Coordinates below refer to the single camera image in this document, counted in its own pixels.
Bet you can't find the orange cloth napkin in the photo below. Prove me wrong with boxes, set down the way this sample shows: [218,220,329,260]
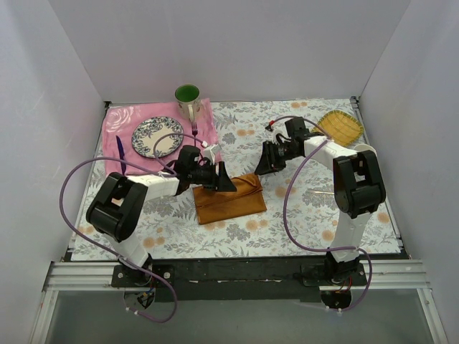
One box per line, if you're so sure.
[193,173,267,225]

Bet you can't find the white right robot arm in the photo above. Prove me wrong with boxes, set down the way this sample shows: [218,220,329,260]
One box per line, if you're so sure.
[255,116,386,285]

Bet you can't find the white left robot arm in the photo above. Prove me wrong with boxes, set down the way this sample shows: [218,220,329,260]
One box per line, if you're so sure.
[86,145,237,287]

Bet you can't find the green inside floral mug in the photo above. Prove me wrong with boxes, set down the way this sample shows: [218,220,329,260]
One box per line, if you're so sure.
[174,85,203,123]

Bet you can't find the purple plastic fork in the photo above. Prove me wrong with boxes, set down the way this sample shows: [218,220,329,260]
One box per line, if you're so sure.
[191,122,198,145]

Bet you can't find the floral patterned table mat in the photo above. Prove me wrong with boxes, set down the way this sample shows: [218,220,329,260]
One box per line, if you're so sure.
[71,98,404,259]

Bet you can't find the woven bamboo basket tray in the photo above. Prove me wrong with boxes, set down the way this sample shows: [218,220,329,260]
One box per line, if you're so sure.
[318,110,364,147]

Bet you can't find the blue floral ceramic plate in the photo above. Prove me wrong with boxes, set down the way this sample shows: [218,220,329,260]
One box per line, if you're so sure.
[131,116,184,158]

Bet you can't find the grey white mug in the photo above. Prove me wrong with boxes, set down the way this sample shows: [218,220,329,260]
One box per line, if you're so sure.
[354,143,377,155]

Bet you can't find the purple plastic knife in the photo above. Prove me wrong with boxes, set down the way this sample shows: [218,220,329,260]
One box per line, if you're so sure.
[115,135,126,176]

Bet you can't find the pink cloth placemat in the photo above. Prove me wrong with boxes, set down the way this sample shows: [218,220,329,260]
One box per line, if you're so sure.
[102,98,219,175]

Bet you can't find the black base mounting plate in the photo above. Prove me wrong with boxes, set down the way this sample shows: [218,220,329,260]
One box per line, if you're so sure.
[110,254,370,302]

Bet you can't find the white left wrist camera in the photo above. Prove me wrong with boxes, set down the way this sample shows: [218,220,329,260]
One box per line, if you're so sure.
[202,144,221,164]

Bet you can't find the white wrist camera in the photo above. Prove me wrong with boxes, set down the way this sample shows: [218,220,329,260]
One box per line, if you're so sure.
[202,144,221,164]
[265,119,289,145]

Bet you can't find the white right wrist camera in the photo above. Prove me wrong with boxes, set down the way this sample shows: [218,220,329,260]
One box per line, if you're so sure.
[265,119,289,145]

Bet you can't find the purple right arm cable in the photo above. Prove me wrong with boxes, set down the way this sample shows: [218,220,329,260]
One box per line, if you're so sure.
[267,115,372,312]

